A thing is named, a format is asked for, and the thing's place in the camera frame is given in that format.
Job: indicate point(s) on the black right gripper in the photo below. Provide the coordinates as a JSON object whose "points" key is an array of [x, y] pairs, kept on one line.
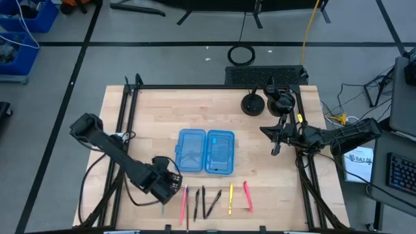
{"points": [[292, 136]]}

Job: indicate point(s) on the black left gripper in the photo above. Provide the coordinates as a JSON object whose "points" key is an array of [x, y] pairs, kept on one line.
{"points": [[157, 183]]}

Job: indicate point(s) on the brown pencil blue eraser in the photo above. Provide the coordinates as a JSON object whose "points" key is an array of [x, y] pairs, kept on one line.
{"points": [[187, 211]]}

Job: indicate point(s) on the black pen clear barrel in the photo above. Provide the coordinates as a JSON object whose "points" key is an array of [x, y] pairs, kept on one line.
{"points": [[213, 204], [196, 206]]}

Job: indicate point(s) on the blue translucent supply box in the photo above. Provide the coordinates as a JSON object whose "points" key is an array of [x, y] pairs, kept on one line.
{"points": [[190, 149]]}

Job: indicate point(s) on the yellow highlighter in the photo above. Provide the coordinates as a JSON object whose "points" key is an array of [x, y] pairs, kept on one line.
{"points": [[231, 198]]}

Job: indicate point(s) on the pink highlighter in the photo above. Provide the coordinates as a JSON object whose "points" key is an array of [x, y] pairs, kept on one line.
{"points": [[248, 196]]}

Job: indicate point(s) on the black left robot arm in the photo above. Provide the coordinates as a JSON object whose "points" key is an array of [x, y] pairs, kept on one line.
{"points": [[107, 146]]}

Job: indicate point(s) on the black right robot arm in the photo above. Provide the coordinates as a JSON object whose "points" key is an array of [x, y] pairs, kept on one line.
{"points": [[354, 136]]}

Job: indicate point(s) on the black perforated computer case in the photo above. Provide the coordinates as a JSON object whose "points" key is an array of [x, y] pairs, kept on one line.
{"points": [[260, 74]]}

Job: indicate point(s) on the white paper manual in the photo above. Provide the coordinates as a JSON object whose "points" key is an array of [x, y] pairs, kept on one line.
{"points": [[357, 165]]}

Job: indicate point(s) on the black tripod stand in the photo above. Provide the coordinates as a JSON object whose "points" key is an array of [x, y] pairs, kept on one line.
{"points": [[369, 94]]}

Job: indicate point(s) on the grey desk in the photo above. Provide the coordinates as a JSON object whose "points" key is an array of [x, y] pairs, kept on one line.
{"points": [[378, 169]]}

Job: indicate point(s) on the grey side table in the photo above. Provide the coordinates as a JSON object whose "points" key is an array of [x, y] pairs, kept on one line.
{"points": [[403, 104]]}

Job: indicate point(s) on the black partition screen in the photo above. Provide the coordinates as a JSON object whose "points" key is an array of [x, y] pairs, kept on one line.
{"points": [[227, 5]]}

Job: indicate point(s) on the black keyboard blue keys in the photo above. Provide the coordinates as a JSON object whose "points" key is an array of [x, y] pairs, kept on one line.
{"points": [[403, 174]]}

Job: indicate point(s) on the black device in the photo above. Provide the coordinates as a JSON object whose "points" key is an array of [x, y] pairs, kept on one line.
{"points": [[411, 68]]}

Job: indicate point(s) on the black metal bar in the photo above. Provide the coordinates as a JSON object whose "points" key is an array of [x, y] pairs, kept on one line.
{"points": [[136, 9]]}

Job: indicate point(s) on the black floor object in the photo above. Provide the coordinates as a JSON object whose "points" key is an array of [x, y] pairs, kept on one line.
{"points": [[4, 110]]}

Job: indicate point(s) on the grey dolly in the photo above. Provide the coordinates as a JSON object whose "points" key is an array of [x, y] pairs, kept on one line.
{"points": [[13, 79]]}

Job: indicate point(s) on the blue storage bin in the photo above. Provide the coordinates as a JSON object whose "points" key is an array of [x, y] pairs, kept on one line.
{"points": [[27, 58], [45, 19]]}

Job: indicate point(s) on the orange black object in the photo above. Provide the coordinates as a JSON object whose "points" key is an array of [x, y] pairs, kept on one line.
{"points": [[74, 2]]}

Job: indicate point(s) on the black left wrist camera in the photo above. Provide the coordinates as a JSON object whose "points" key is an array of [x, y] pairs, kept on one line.
{"points": [[161, 164]]}

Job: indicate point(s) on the black aluminium table frame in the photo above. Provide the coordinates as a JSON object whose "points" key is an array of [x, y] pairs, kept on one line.
{"points": [[211, 86]]}

